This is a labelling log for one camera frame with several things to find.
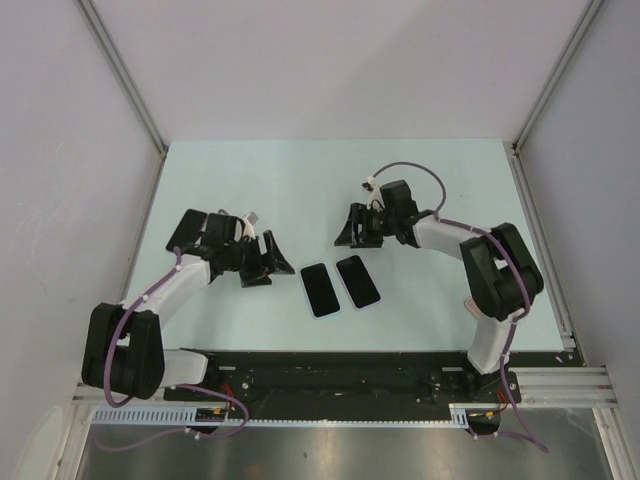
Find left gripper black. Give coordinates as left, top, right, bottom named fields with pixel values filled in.
left=223, top=230, right=293, bottom=287

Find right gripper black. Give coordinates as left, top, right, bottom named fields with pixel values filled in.
left=334, top=203, right=397, bottom=249

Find black phone teal edge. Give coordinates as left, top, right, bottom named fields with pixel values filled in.
left=300, top=263, right=340, bottom=319

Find blue phone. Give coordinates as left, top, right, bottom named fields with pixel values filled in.
left=336, top=255, right=381, bottom=310

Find lilac phone case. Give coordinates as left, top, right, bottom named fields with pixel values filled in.
left=350, top=301, right=382, bottom=312

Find black phone purple edge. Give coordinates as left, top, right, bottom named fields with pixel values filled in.
left=165, top=209, right=208, bottom=252

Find light blue phone case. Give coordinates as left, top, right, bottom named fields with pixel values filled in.
left=313, top=310, right=343, bottom=321

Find pink phone case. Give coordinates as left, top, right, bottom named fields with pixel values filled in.
left=464, top=297, right=481, bottom=319

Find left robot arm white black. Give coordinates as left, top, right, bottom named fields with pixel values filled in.
left=81, top=209, right=295, bottom=408

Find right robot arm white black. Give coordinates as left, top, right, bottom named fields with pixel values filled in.
left=334, top=179, right=544, bottom=401

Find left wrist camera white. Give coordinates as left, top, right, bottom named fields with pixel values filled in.
left=242, top=212, right=259, bottom=239

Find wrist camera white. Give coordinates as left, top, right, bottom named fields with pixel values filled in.
left=361, top=176, right=379, bottom=193
left=242, top=212, right=259, bottom=239

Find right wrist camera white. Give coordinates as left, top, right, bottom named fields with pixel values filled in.
left=361, top=176, right=379, bottom=193

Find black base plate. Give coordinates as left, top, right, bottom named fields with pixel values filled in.
left=164, top=349, right=524, bottom=422

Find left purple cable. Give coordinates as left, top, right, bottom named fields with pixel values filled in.
left=94, top=249, right=251, bottom=454

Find slotted cable duct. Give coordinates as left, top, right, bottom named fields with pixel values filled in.
left=92, top=402, right=472, bottom=428

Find aluminium rail frame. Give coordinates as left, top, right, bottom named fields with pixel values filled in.
left=513, top=367, right=618, bottom=408

